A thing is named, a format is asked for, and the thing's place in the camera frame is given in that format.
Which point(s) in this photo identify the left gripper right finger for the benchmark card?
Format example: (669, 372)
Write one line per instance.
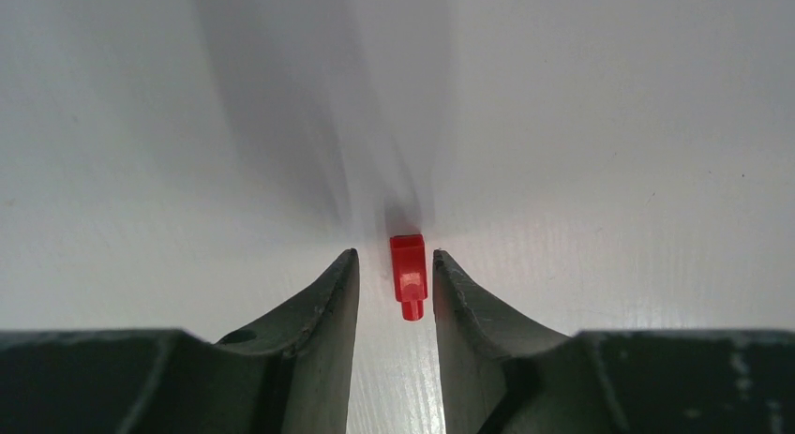
(502, 372)

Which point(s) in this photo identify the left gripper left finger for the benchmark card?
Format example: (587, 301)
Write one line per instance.
(289, 371)

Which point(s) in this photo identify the red pen cap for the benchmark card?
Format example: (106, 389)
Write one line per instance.
(410, 274)

